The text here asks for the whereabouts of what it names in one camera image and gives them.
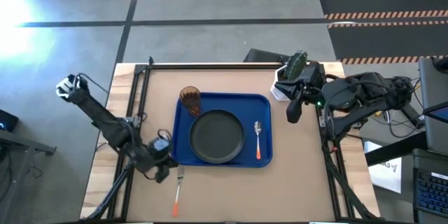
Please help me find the spoon with orange handle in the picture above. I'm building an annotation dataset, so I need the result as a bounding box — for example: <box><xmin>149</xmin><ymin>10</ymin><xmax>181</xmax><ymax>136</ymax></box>
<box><xmin>253</xmin><ymin>120</ymin><xmax>263</xmax><ymax>161</ymax></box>

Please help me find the black box behind table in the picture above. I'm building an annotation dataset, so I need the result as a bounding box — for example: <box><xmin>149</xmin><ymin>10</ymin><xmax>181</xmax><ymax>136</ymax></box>
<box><xmin>243</xmin><ymin>48</ymin><xmax>292</xmax><ymax>65</ymax></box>

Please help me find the amber faceted plastic cup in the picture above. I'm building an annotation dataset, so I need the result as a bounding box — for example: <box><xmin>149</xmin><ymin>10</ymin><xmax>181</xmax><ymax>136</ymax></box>
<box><xmin>178</xmin><ymin>85</ymin><xmax>203</xmax><ymax>118</ymax></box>

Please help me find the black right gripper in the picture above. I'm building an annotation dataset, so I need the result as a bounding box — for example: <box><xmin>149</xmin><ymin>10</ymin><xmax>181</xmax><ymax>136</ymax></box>
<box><xmin>274</xmin><ymin>61</ymin><xmax>328</xmax><ymax>125</ymax></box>

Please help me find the black round plate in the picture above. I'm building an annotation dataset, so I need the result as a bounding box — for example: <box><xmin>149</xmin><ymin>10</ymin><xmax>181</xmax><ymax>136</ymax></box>
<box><xmin>188</xmin><ymin>108</ymin><xmax>246</xmax><ymax>165</ymax></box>

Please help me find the white plant pot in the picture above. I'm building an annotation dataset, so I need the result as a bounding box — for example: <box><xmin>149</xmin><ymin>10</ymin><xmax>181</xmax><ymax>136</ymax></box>
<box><xmin>269</xmin><ymin>64</ymin><xmax>309</xmax><ymax>102</ymax></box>

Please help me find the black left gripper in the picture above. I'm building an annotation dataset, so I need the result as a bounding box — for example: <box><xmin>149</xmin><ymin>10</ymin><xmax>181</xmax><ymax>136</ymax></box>
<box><xmin>141</xmin><ymin>146</ymin><xmax>180</xmax><ymax>184</ymax></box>

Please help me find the blue plastic tray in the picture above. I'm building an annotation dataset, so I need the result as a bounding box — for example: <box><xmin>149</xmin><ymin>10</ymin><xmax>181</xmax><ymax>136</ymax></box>
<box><xmin>171</xmin><ymin>92</ymin><xmax>274</xmax><ymax>169</ymax></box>

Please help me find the green cactus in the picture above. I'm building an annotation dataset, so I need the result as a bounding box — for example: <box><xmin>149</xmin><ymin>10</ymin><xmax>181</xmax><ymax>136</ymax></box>
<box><xmin>283</xmin><ymin>50</ymin><xmax>309</xmax><ymax>81</ymax></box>

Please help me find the black aluminium table frame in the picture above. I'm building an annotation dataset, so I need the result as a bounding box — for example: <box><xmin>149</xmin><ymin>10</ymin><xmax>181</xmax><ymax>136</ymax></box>
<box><xmin>83</xmin><ymin>55</ymin><xmax>379</xmax><ymax>222</ymax></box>

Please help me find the fork with orange handle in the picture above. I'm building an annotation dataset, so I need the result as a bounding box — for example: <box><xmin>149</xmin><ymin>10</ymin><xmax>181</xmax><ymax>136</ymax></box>
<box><xmin>171</xmin><ymin>164</ymin><xmax>186</xmax><ymax>218</ymax></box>

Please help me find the grey laptop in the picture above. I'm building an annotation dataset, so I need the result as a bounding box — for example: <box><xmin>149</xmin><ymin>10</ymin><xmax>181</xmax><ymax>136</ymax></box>
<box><xmin>418</xmin><ymin>57</ymin><xmax>448</xmax><ymax>155</ymax></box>

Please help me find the white paper sheet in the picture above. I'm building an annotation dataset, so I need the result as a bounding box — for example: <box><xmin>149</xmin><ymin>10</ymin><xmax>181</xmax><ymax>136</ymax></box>
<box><xmin>363</xmin><ymin>141</ymin><xmax>403</xmax><ymax>195</ymax></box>

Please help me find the black device with light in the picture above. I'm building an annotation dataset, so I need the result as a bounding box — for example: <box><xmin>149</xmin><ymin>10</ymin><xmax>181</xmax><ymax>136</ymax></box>
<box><xmin>0</xmin><ymin>108</ymin><xmax>20</xmax><ymax>134</ymax></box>

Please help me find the grey side stand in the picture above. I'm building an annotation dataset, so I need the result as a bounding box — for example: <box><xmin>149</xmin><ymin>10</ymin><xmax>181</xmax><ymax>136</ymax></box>
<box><xmin>0</xmin><ymin>129</ymin><xmax>57</xmax><ymax>224</ymax></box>

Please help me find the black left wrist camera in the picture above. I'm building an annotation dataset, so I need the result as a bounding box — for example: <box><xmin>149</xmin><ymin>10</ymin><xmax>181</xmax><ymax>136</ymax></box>
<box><xmin>149</xmin><ymin>136</ymin><xmax>174</xmax><ymax>156</ymax></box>

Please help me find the black hazard-striped floor mat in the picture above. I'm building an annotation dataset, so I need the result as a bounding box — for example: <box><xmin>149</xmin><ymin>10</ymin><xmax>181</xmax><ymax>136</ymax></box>
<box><xmin>316</xmin><ymin>0</ymin><xmax>448</xmax><ymax>20</ymax></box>
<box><xmin>327</xmin><ymin>20</ymin><xmax>448</xmax><ymax>65</ymax></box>

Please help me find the keyboard with blue keys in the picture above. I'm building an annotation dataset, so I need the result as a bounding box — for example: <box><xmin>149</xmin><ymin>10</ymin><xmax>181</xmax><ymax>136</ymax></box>
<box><xmin>412</xmin><ymin>148</ymin><xmax>448</xmax><ymax>224</ymax></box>

